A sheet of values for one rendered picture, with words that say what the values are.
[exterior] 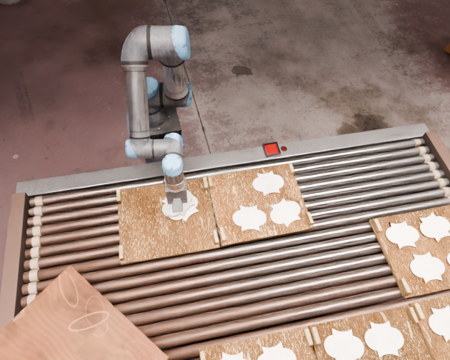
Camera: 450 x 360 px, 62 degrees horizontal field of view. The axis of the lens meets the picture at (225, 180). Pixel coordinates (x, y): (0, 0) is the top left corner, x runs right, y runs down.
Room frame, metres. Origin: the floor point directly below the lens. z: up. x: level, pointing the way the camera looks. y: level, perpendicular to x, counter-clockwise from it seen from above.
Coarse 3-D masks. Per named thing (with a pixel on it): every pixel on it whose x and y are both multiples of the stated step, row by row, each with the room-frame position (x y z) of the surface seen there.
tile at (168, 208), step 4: (188, 192) 0.83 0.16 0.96; (188, 196) 0.81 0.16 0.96; (164, 200) 0.78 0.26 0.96; (188, 200) 0.79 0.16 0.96; (168, 204) 0.76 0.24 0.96; (184, 204) 0.77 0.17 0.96; (188, 204) 0.77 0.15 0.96; (192, 204) 0.77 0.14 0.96; (164, 208) 0.75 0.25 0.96; (168, 208) 0.75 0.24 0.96; (184, 208) 0.75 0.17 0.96; (188, 208) 0.75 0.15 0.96; (168, 212) 0.73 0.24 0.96; (172, 212) 0.73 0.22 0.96; (176, 212) 0.73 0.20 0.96; (180, 212) 0.73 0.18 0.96; (184, 212) 0.73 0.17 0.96; (172, 216) 0.71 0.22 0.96
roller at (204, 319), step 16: (336, 288) 0.45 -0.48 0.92; (352, 288) 0.46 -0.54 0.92; (368, 288) 0.46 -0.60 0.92; (256, 304) 0.37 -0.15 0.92; (272, 304) 0.37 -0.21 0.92; (288, 304) 0.38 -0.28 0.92; (304, 304) 0.39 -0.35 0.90; (176, 320) 0.29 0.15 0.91; (192, 320) 0.30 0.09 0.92; (208, 320) 0.30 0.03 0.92; (224, 320) 0.31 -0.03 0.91
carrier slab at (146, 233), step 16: (128, 192) 0.83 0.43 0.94; (144, 192) 0.83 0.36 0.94; (160, 192) 0.84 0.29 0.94; (192, 192) 0.85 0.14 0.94; (208, 192) 0.85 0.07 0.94; (128, 208) 0.75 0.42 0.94; (144, 208) 0.75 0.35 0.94; (160, 208) 0.76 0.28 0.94; (208, 208) 0.77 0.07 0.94; (128, 224) 0.67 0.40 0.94; (144, 224) 0.67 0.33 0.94; (160, 224) 0.68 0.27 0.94; (176, 224) 0.68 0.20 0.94; (192, 224) 0.69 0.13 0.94; (208, 224) 0.69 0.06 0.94; (128, 240) 0.60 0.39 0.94; (144, 240) 0.60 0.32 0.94; (160, 240) 0.61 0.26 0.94; (176, 240) 0.61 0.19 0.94; (192, 240) 0.61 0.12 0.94; (208, 240) 0.62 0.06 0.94; (128, 256) 0.53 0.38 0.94; (144, 256) 0.53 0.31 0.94; (160, 256) 0.53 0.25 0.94
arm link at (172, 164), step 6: (168, 156) 0.80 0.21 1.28; (174, 156) 0.80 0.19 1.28; (180, 156) 0.82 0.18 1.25; (162, 162) 0.77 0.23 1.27; (168, 162) 0.77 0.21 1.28; (174, 162) 0.77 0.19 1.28; (180, 162) 0.78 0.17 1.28; (162, 168) 0.77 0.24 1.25; (168, 168) 0.75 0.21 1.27; (174, 168) 0.75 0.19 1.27; (180, 168) 0.76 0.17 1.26; (168, 174) 0.74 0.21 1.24; (174, 174) 0.74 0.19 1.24; (180, 174) 0.76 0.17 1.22; (168, 180) 0.74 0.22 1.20; (174, 180) 0.74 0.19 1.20; (180, 180) 0.75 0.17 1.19
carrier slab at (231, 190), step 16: (224, 176) 0.94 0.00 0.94; (240, 176) 0.95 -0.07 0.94; (256, 176) 0.95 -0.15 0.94; (288, 176) 0.96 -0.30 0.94; (224, 192) 0.86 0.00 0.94; (240, 192) 0.86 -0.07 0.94; (256, 192) 0.87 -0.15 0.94; (288, 192) 0.88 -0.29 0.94; (224, 208) 0.78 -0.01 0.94; (304, 208) 0.80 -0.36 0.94; (224, 224) 0.70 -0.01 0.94; (272, 224) 0.71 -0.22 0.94; (304, 224) 0.72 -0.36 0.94; (240, 240) 0.63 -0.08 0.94
